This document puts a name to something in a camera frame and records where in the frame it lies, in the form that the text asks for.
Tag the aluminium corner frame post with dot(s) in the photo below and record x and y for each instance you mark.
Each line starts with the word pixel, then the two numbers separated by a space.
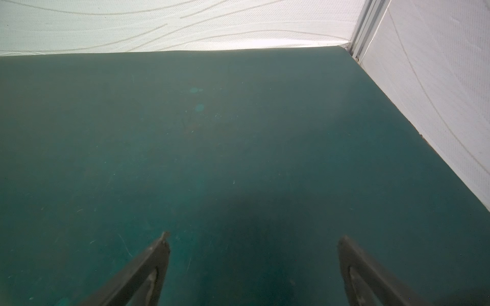
pixel 372 13

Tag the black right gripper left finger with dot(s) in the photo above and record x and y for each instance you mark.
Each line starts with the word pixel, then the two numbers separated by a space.
pixel 140 282

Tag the green table mat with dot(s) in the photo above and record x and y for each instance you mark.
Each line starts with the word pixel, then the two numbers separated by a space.
pixel 256 162

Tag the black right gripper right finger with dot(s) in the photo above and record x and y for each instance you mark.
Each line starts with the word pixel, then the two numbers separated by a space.
pixel 367 282

